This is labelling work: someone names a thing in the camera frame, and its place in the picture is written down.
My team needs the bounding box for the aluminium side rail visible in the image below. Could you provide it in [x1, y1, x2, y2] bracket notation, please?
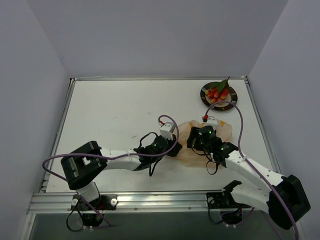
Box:
[39, 78, 77, 193]

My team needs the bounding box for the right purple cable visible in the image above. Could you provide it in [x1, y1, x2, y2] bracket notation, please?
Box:
[202, 100, 300, 240]

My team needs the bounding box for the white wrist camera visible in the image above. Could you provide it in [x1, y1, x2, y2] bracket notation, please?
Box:
[159, 122, 176, 141]
[202, 115, 218, 130]

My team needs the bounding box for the aluminium front rail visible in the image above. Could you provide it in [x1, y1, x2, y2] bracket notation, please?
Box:
[27, 191, 207, 214]

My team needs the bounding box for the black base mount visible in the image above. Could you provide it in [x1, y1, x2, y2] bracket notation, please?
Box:
[66, 194, 118, 232]
[206, 180, 244, 228]

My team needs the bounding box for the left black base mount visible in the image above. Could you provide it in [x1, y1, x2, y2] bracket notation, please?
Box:
[66, 194, 118, 232]

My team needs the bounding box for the red fake fruit bunch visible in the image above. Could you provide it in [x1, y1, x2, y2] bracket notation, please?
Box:
[205, 77, 230, 104]

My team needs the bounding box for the dark rimmed ceramic plate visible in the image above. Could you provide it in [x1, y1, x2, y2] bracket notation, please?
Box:
[200, 79, 238, 112]

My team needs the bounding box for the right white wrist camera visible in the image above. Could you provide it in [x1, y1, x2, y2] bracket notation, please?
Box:
[202, 115, 218, 130]

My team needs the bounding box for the translucent orange plastic bag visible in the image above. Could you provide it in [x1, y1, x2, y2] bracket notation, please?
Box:
[176, 119, 233, 168]

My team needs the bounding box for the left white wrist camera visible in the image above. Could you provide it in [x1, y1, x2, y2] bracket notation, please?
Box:
[159, 122, 176, 141]

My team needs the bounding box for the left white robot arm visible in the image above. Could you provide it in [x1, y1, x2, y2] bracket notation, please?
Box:
[60, 135, 182, 210]

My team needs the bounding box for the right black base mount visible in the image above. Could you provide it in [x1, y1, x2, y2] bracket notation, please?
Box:
[206, 180, 244, 228]

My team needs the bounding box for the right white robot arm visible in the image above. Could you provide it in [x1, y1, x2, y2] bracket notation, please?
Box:
[187, 125, 311, 230]

